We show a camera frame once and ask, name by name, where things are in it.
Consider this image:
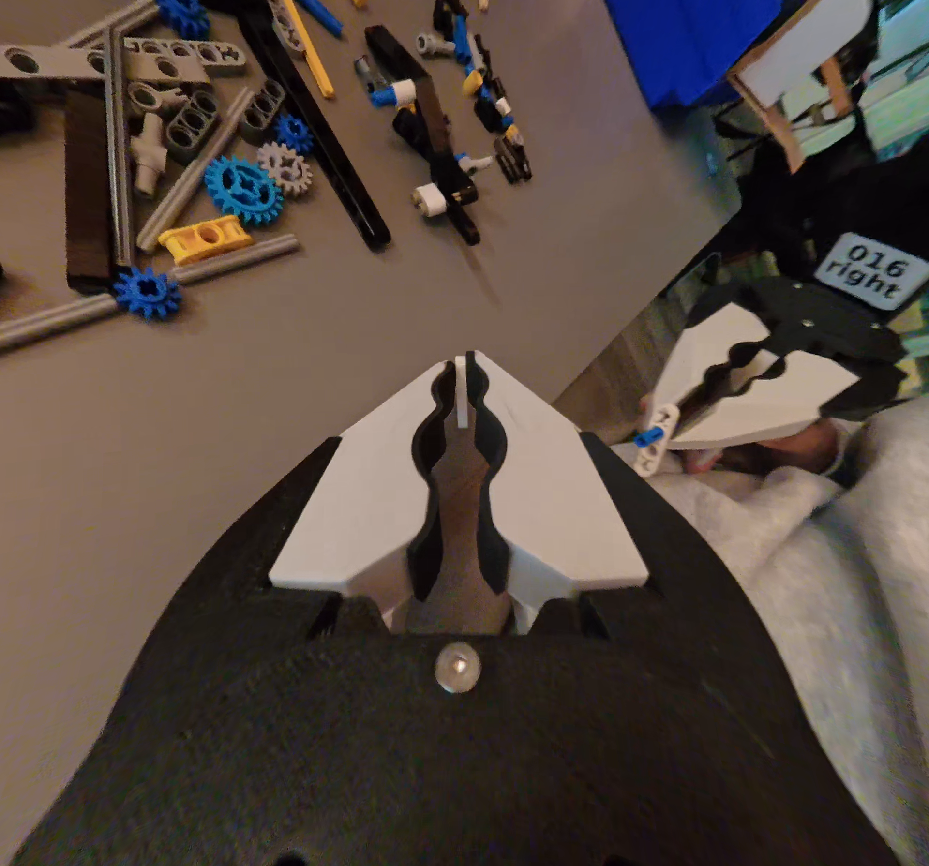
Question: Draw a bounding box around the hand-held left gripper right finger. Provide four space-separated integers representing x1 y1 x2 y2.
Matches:
464 349 650 636

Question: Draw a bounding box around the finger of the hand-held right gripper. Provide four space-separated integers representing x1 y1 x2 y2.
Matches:
668 351 862 452
653 302 776 423

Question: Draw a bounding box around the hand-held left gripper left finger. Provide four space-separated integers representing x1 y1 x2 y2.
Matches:
269 361 460 636

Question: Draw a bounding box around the black lego frame assembly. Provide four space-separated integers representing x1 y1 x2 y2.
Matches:
354 24 483 249

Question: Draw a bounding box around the person's right forearm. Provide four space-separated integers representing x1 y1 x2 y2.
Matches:
820 402 929 540

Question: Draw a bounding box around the grey lego axle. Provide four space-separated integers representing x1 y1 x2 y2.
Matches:
102 28 135 268
0 296 120 353
58 0 159 50
174 233 300 285
135 87 256 255

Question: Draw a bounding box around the small blue lego gear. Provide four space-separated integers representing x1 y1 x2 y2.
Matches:
154 0 211 41
112 267 182 321
274 113 315 154

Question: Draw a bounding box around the pile of small lego pins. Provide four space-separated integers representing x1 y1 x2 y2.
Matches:
416 0 534 185

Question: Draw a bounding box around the yellow lego connector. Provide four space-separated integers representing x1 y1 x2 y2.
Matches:
157 216 255 265

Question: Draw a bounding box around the large light blue lego gear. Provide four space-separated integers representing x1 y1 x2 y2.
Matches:
203 155 285 227

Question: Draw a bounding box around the grey lego gear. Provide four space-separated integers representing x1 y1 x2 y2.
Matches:
257 142 315 199

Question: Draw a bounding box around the long black lego beam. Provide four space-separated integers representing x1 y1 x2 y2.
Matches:
240 10 393 254

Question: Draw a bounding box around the light grey lego cross connector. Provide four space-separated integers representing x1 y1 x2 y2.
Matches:
129 115 169 199

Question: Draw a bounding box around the dark grey short lego beam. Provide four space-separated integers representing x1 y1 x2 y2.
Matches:
238 79 286 146
165 90 220 164

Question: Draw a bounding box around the yellow lego axle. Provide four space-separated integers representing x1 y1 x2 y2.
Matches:
257 0 336 99

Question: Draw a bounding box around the grey round lego connector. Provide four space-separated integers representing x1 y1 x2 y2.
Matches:
127 81 191 119

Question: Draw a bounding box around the light grey lego liftarm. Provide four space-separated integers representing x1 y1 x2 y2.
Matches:
122 39 248 77

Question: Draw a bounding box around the thin grey lego liftarm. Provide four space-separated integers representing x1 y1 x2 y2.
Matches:
245 0 306 58

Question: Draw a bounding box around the light grey angled lego beam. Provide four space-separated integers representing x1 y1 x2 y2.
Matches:
0 45 110 83

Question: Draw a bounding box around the person's right hand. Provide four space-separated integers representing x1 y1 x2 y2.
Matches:
686 422 846 477

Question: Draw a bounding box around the person in grey hoodie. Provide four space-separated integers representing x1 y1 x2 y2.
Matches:
613 402 929 866

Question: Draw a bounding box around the blue plastic bin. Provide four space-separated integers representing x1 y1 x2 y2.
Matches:
579 0 785 111

